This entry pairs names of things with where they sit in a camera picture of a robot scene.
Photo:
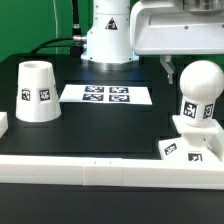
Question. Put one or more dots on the white lamp shade cone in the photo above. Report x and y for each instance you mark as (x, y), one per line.
(37, 99)

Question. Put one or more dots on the white left fence block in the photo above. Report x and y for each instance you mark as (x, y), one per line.
(3, 123)

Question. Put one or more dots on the white lamp base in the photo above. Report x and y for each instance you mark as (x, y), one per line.
(191, 146)

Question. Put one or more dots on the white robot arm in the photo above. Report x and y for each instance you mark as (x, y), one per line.
(122, 32)

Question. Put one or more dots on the white lamp bulb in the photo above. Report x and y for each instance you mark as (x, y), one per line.
(201, 83)

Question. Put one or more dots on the white fence wall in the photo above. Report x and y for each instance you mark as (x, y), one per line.
(110, 172)
(217, 141)

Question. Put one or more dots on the white front fence wall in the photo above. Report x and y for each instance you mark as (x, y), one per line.
(110, 172)

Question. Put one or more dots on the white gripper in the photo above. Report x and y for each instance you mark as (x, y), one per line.
(177, 27)

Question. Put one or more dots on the white marker sheet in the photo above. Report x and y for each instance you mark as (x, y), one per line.
(106, 94)

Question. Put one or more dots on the white right fence wall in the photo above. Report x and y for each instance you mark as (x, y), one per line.
(217, 141)

